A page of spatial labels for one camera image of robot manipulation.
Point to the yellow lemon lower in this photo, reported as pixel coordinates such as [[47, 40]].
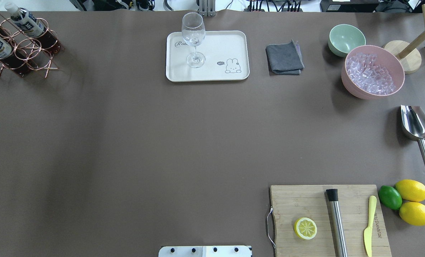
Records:
[[413, 213]]

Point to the clear wine glass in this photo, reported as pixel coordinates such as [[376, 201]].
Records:
[[193, 32]]

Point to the steel ice scoop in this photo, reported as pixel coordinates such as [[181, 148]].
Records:
[[413, 123]]

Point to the steel muddler black tip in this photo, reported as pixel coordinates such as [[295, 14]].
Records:
[[333, 199]]

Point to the yellow plastic knife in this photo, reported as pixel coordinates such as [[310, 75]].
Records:
[[368, 231]]

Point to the half lemon slice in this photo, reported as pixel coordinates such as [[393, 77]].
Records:
[[305, 228]]

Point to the bamboo cutting board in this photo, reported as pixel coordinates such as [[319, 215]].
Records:
[[291, 202]]

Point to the pink bowl with ice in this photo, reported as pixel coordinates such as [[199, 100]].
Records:
[[371, 72]]

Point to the wooden cup tree stand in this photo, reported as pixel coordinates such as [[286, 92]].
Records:
[[407, 53]]

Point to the tea bottle upper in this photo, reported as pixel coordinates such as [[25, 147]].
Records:
[[33, 28]]

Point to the yellow lemon upper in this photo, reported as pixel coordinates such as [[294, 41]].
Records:
[[411, 190]]

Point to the cream rabbit tray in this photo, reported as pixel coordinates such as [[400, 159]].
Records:
[[226, 55]]

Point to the copper wire bottle basket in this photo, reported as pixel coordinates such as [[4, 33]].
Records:
[[26, 42]]

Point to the green lime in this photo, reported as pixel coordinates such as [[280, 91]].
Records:
[[390, 197]]

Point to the mint green bowl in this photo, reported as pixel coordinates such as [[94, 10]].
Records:
[[343, 38]]

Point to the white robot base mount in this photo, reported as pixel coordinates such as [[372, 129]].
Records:
[[206, 251]]

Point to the grey folded cloth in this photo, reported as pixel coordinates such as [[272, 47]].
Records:
[[285, 59]]

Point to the yellow lemon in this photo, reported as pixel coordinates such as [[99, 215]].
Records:
[[411, 190], [413, 213]]

